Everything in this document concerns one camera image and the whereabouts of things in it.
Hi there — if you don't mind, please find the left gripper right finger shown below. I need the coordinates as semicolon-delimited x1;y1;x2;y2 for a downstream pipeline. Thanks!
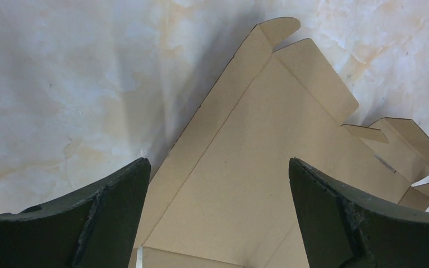
289;158;429;267

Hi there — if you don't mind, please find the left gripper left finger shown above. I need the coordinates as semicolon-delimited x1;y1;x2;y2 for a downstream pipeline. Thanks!
0;158;151;267

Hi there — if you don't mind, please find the brown cardboard box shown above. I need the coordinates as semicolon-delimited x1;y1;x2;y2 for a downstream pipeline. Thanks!
134;17;429;267

